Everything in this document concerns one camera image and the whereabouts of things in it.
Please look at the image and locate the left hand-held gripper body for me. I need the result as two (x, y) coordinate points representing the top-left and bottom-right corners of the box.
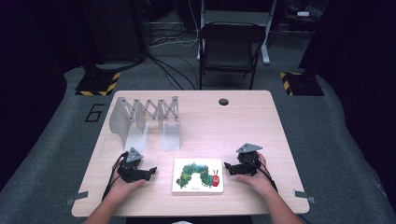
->
(117, 147), (151, 184)

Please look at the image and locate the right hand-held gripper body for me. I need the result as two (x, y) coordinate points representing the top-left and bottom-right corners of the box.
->
(235, 142), (263, 176)

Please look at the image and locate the white caterpillar picture book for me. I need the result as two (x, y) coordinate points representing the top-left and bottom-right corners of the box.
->
(171, 157), (225, 196)

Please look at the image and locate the person's right hand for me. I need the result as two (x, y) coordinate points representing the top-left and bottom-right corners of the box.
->
(235, 151), (276, 196)

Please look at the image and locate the person's left hand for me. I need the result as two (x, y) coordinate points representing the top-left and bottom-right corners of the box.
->
(106, 167), (148, 201)

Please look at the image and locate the grey metal expandable book rack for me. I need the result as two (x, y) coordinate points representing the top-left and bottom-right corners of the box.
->
(108, 95), (182, 152)

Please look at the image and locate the black stand base striped edge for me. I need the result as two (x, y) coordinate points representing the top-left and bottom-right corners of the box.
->
(75, 71), (121, 97)
(278, 71), (325, 97)

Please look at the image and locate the black folding chair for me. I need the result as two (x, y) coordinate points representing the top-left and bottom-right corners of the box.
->
(198, 21), (267, 91)

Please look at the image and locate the dark cabinet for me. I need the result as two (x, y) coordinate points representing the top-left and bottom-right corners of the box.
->
(79, 0), (148, 64)

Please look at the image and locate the dark cluttered shelf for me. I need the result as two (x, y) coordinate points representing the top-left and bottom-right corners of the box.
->
(276, 0), (329, 42)

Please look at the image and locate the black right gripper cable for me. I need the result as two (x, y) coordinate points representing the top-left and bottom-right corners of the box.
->
(242, 158), (278, 192)

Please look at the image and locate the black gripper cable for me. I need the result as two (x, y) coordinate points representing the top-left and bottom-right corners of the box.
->
(242, 158), (278, 192)
(102, 151), (129, 201)

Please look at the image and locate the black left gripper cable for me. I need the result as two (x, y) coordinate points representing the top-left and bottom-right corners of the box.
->
(102, 151), (129, 201)

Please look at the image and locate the grey table edge bracket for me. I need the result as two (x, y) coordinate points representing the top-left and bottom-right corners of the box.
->
(292, 189), (317, 205)
(64, 190), (90, 206)

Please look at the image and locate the bundle of floor cables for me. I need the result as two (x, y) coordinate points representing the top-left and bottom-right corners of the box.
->
(145, 27), (201, 91)

